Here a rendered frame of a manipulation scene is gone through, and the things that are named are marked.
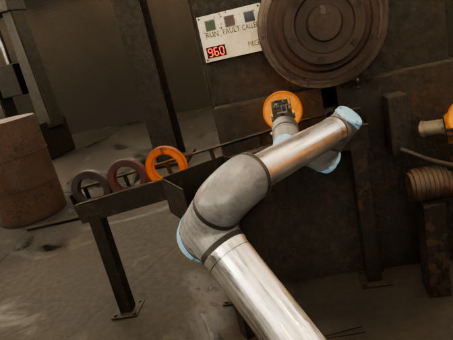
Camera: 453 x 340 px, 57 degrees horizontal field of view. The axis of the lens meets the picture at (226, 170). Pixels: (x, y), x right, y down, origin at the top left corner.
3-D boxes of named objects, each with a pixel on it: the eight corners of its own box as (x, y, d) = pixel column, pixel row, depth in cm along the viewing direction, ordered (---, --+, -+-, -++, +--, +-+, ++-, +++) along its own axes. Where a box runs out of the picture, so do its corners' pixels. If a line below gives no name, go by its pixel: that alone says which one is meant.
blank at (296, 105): (257, 98, 167) (257, 99, 163) (295, 84, 163) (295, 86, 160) (269, 134, 170) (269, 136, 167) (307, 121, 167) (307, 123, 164)
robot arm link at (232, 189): (203, 160, 84) (344, 98, 133) (183, 199, 92) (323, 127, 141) (243, 200, 81) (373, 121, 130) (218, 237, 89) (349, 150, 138)
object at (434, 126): (425, 133, 160) (422, 119, 159) (450, 131, 154) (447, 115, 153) (420, 139, 156) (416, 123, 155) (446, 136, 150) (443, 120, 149)
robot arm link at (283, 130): (295, 169, 137) (268, 158, 135) (292, 149, 147) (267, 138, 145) (310, 147, 132) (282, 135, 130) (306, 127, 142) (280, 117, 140)
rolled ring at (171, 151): (136, 168, 182) (139, 166, 185) (168, 195, 184) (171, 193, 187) (161, 138, 175) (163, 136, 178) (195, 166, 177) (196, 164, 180)
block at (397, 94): (385, 150, 175) (379, 93, 168) (406, 146, 174) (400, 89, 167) (392, 157, 165) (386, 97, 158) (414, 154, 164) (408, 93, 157)
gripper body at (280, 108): (290, 96, 154) (293, 111, 144) (293, 117, 158) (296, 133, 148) (269, 100, 155) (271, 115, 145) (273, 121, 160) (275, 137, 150)
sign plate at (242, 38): (206, 62, 177) (197, 17, 171) (267, 48, 172) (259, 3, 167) (205, 63, 174) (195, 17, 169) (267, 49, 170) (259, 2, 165)
